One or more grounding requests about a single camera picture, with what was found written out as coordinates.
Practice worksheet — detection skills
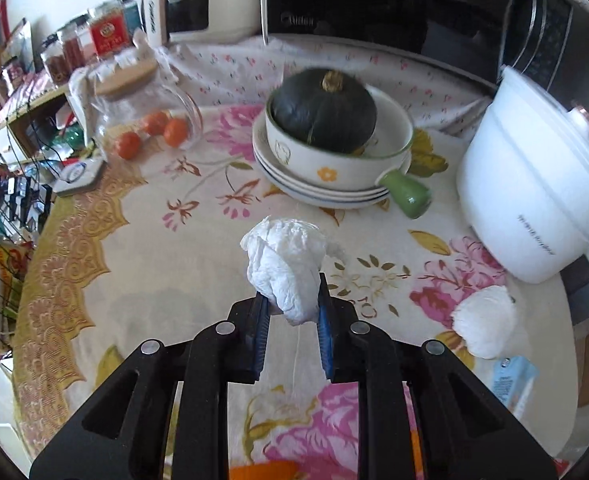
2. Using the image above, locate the white square device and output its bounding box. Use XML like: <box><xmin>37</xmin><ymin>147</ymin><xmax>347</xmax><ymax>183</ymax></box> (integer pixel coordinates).
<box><xmin>53</xmin><ymin>156</ymin><xmax>106</xmax><ymax>197</ymax></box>

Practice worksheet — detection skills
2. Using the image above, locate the white tissue wad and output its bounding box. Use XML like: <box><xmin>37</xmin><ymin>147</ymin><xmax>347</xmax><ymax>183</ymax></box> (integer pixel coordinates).
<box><xmin>240</xmin><ymin>215</ymin><xmax>347</xmax><ymax>326</ymax></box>
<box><xmin>451</xmin><ymin>285</ymin><xmax>520</xmax><ymax>359</ymax></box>

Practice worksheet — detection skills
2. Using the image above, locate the wooden shelf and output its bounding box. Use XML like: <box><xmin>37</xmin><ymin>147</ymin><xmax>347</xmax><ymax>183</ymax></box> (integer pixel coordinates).
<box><xmin>0</xmin><ymin>82</ymin><xmax>71</xmax><ymax>161</ymax></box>

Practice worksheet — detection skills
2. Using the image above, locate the glass jar with wooden lid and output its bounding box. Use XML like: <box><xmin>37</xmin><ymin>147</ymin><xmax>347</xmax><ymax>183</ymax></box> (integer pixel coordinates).
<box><xmin>82</xmin><ymin>52</ymin><xmax>204</xmax><ymax>153</ymax></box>

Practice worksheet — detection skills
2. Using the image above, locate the black wire rack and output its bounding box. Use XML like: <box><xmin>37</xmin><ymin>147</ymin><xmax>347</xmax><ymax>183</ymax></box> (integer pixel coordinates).
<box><xmin>0</xmin><ymin>170</ymin><xmax>50</xmax><ymax>361</ymax></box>

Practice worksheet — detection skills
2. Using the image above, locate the spice jar with red contents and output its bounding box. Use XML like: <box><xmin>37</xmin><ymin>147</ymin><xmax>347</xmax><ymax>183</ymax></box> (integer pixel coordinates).
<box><xmin>42</xmin><ymin>35</ymin><xmax>70</xmax><ymax>85</ymax></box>
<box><xmin>57</xmin><ymin>25</ymin><xmax>86</xmax><ymax>65</ymax></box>

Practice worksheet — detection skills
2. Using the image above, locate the flowered bowl with green handle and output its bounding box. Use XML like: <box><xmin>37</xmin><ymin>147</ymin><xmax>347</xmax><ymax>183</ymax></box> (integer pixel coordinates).
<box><xmin>264</xmin><ymin>85</ymin><xmax>432</xmax><ymax>220</ymax></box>

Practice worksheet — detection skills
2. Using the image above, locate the dark green pumpkin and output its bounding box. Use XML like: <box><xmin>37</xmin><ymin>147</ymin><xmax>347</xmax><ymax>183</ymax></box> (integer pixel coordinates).
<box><xmin>273</xmin><ymin>68</ymin><xmax>377</xmax><ymax>153</ymax></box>

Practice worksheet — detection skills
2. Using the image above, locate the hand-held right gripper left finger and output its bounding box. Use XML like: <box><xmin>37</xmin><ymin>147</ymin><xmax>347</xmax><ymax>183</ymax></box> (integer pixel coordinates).
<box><xmin>29</xmin><ymin>294</ymin><xmax>271</xmax><ymax>480</ymax></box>

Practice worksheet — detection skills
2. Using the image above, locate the light blue milk carton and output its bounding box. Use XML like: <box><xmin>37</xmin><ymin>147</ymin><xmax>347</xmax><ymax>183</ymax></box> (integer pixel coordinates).
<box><xmin>491</xmin><ymin>356</ymin><xmax>540</xmax><ymax>421</ymax></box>

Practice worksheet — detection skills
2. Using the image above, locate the white electric cooking pot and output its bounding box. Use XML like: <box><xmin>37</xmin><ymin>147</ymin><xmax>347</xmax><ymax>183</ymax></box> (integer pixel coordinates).
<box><xmin>457</xmin><ymin>65</ymin><xmax>589</xmax><ymax>283</ymax></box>

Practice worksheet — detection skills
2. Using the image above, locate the black cable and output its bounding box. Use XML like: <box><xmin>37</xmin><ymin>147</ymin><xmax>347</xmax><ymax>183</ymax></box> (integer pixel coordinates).
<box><xmin>4</xmin><ymin>105</ymin><xmax>100</xmax><ymax>181</ymax></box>

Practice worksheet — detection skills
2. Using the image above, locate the black microwave oven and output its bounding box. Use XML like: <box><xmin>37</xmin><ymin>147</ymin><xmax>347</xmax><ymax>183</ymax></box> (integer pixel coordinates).
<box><xmin>260</xmin><ymin>0</ymin><xmax>575</xmax><ymax>106</ymax></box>

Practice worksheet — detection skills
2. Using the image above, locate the small-flowered white cloth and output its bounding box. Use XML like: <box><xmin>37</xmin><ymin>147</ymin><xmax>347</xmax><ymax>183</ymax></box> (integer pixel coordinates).
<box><xmin>162</xmin><ymin>35</ymin><xmax>497</xmax><ymax>126</ymax></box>

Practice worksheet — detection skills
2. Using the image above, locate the white plastic bag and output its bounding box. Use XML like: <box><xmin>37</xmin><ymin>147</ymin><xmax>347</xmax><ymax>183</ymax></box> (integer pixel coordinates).
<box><xmin>68</xmin><ymin>40</ymin><xmax>180</xmax><ymax>133</ymax></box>

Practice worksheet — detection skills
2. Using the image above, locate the small orange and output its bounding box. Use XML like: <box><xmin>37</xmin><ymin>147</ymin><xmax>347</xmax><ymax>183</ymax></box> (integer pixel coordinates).
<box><xmin>116</xmin><ymin>131</ymin><xmax>142</xmax><ymax>160</ymax></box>
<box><xmin>163</xmin><ymin>119</ymin><xmax>190</xmax><ymax>148</ymax></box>
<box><xmin>143</xmin><ymin>111</ymin><xmax>171</xmax><ymax>136</ymax></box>

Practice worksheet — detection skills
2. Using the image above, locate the cream air fryer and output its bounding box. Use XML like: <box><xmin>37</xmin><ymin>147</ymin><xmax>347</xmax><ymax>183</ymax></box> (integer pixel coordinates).
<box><xmin>142</xmin><ymin>0</ymin><xmax>262</xmax><ymax>48</ymax></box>

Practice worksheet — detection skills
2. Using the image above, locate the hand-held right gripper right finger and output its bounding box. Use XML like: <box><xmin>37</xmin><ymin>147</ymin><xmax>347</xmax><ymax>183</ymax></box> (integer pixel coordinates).
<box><xmin>317</xmin><ymin>271</ymin><xmax>557</xmax><ymax>480</ymax></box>

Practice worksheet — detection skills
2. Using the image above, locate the glass pot lid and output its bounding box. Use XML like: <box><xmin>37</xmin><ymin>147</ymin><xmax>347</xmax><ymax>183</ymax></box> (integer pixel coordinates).
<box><xmin>549</xmin><ymin>85</ymin><xmax>589</xmax><ymax>161</ymax></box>

